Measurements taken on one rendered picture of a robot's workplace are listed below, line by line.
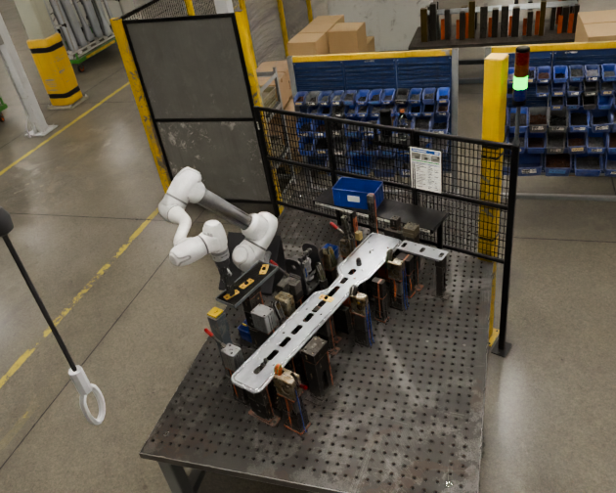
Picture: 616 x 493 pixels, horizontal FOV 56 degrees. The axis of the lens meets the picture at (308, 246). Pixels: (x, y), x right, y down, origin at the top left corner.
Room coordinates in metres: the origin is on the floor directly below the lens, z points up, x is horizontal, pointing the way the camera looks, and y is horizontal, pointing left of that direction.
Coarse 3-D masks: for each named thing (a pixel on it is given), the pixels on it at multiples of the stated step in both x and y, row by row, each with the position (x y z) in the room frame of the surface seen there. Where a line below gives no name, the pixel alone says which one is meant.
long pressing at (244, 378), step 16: (368, 240) 2.94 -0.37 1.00; (384, 240) 2.91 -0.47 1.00; (400, 240) 2.89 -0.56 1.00; (352, 256) 2.80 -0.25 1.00; (368, 256) 2.77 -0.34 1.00; (384, 256) 2.74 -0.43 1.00; (368, 272) 2.62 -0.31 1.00; (304, 304) 2.43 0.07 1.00; (336, 304) 2.39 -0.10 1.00; (288, 320) 2.33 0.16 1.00; (320, 320) 2.29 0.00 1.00; (272, 336) 2.22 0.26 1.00; (288, 336) 2.20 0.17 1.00; (304, 336) 2.19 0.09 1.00; (256, 352) 2.13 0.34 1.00; (288, 352) 2.09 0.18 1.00; (240, 368) 2.04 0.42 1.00; (256, 368) 2.03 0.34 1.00; (272, 368) 2.01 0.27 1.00; (240, 384) 1.94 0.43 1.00; (256, 384) 1.92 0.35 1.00
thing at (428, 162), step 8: (416, 152) 3.19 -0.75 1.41; (424, 152) 3.15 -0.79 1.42; (432, 152) 3.12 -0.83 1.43; (440, 152) 3.09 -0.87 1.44; (416, 160) 3.19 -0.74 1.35; (424, 160) 3.15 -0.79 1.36; (432, 160) 3.12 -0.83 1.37; (440, 160) 3.09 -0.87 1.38; (416, 168) 3.19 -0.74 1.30; (424, 168) 3.15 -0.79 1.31; (432, 168) 3.12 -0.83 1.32; (440, 168) 3.09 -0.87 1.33; (416, 176) 3.20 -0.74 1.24; (424, 176) 3.16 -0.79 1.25; (432, 176) 3.12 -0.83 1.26; (440, 176) 3.09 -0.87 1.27; (416, 184) 3.20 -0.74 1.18; (424, 184) 3.16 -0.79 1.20; (432, 184) 3.12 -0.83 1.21; (440, 184) 3.09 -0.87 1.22; (432, 192) 3.12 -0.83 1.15; (440, 192) 3.09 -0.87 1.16
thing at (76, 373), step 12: (0, 216) 0.56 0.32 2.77; (0, 228) 0.56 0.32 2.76; (12, 228) 0.57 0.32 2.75; (12, 252) 0.57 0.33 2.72; (24, 276) 0.57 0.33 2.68; (36, 300) 0.57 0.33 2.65; (48, 324) 0.57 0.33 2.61; (60, 336) 0.57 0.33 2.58; (72, 372) 0.56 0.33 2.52; (84, 384) 0.56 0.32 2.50; (84, 396) 0.56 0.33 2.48; (96, 396) 0.58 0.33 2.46; (84, 408) 0.55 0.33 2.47; (96, 420) 0.56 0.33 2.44
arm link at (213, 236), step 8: (208, 224) 2.41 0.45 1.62; (216, 224) 2.40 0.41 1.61; (208, 232) 2.38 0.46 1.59; (216, 232) 2.38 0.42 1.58; (224, 232) 2.41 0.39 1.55; (208, 240) 2.36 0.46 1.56; (216, 240) 2.37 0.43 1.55; (224, 240) 2.39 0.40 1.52; (208, 248) 2.34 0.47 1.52; (216, 248) 2.36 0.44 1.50; (224, 248) 2.39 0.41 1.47
